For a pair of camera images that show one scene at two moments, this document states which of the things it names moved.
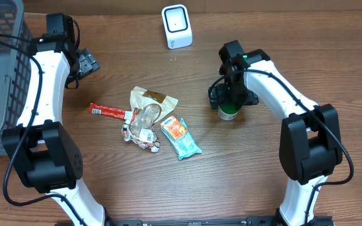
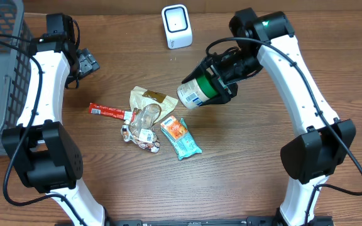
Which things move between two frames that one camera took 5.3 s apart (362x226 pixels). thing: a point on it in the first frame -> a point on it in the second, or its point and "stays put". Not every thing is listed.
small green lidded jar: (227, 112) -> (192, 93)
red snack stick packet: (101, 109) stays put
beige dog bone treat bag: (148, 107) stays put
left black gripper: (87, 63) stays put
